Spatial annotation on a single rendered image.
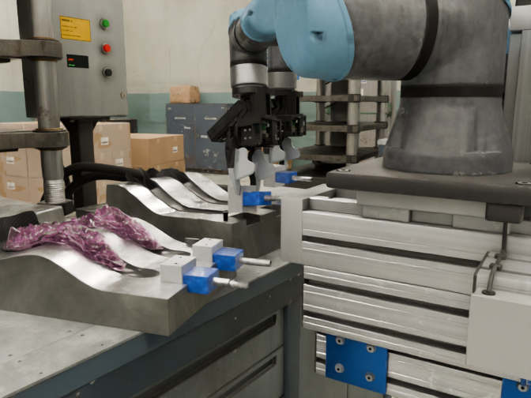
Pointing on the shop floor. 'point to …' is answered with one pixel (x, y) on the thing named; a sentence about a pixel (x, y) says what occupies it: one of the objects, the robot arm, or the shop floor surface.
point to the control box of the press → (83, 75)
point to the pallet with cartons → (157, 151)
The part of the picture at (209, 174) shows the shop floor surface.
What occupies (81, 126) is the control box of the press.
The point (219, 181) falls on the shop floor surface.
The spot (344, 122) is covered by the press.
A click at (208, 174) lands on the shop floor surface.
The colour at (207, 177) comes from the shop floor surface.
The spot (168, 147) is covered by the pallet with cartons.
